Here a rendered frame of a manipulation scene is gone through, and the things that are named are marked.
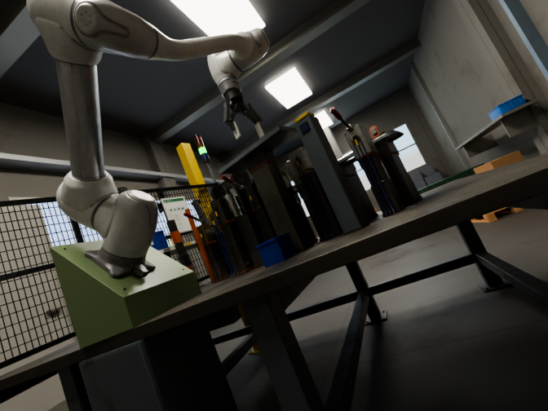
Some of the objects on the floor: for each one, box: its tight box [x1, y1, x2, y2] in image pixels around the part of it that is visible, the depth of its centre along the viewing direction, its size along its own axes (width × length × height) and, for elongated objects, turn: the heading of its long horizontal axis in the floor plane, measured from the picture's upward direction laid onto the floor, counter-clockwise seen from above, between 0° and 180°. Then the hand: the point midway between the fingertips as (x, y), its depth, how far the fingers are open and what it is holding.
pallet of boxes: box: [409, 165, 444, 190], centre depth 750 cm, size 115×77×114 cm
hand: (249, 134), depth 121 cm, fingers open, 13 cm apart
